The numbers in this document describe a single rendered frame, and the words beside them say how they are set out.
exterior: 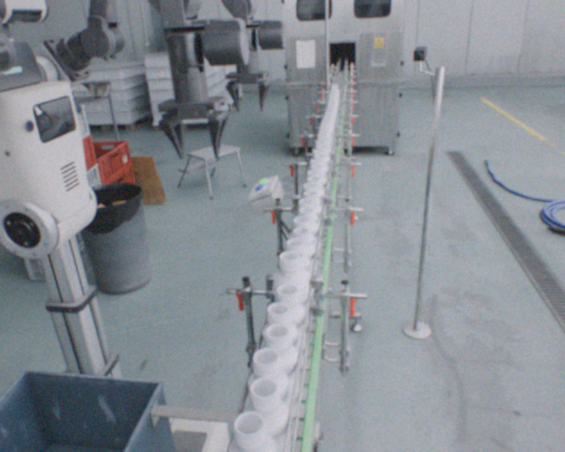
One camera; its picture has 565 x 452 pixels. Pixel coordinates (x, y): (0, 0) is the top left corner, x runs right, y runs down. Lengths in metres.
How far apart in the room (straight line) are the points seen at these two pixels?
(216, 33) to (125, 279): 2.49
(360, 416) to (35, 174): 1.63
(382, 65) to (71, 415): 4.93
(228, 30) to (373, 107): 4.88
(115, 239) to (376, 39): 3.71
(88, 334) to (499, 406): 1.74
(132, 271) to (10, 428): 2.05
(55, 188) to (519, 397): 2.07
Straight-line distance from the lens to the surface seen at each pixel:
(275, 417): 0.65
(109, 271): 3.08
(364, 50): 5.50
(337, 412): 2.19
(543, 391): 2.50
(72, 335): 1.41
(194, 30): 0.78
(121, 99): 8.09
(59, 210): 1.19
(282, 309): 0.79
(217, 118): 0.76
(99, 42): 1.30
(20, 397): 1.14
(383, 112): 5.60
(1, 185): 1.20
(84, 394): 1.10
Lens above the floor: 1.61
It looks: 24 degrees down
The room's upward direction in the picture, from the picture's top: 3 degrees counter-clockwise
